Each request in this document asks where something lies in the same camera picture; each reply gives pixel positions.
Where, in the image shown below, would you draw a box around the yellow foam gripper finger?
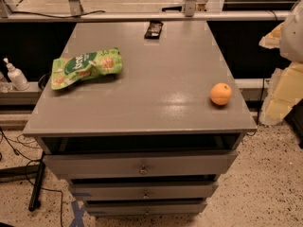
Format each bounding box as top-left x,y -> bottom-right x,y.
259,62 -> 303,126
258,23 -> 284,49

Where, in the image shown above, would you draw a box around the green rice chip bag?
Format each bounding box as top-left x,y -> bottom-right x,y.
51,47 -> 122,90

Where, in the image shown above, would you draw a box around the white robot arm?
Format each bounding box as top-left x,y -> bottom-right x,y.
258,0 -> 303,125

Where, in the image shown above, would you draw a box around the orange fruit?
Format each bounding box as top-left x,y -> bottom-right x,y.
210,82 -> 232,106

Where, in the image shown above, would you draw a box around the black snack bar wrapper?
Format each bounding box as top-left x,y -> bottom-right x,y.
144,20 -> 163,39

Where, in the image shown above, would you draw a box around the grey drawer cabinet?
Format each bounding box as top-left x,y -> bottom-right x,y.
25,21 -> 256,208

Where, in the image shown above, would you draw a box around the bottom grey drawer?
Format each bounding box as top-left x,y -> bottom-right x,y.
86,201 -> 206,216

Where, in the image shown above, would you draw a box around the grey drawer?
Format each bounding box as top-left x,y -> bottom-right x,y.
69,182 -> 219,201
44,150 -> 238,179
86,201 -> 206,216

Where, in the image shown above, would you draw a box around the middle grey drawer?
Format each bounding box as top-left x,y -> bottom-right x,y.
69,182 -> 219,201

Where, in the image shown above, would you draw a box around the top grey drawer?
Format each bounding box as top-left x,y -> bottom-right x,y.
44,150 -> 238,179

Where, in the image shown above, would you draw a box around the blue tape cross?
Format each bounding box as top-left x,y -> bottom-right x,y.
69,192 -> 106,227

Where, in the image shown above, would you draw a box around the white pump bottle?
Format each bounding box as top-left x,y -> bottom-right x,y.
3,58 -> 29,91

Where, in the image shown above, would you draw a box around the black metal stand leg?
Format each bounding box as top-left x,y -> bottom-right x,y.
28,153 -> 45,212

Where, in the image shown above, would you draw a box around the black floor cable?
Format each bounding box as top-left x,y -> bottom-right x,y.
0,126 -> 64,227

